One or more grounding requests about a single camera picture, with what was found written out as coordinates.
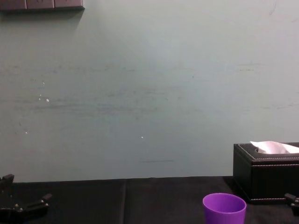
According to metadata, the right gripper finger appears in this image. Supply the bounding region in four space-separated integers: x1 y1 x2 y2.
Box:
284 193 299 209

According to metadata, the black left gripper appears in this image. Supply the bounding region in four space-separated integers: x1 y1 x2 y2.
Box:
0 174 53 224

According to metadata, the black leather tissue box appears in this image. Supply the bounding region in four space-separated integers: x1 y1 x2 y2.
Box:
233 141 299 205

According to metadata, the white paper tissue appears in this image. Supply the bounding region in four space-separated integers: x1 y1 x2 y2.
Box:
249 140 299 155

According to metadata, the purple plastic cup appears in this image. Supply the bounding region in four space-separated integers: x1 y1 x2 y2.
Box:
202 193 247 224

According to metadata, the black table cloth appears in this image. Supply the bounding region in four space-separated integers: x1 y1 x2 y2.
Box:
0 176 299 224

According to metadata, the grey wall socket panel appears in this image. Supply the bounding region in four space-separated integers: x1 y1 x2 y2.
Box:
0 0 85 11

